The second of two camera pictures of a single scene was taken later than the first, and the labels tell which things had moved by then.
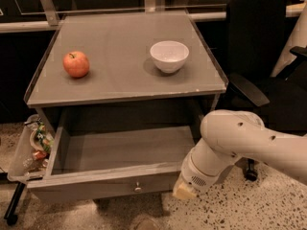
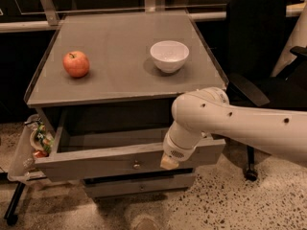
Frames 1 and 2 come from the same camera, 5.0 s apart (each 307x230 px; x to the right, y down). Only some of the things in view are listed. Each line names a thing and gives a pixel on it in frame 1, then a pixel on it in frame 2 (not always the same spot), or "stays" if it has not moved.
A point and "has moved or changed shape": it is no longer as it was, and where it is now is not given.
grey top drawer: x=101 y=152 has moved or changed shape
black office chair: x=256 y=29 stays
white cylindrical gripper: x=193 y=174 to x=177 y=151
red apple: x=76 y=63 stays
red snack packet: x=38 y=155 stays
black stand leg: x=11 y=215 stays
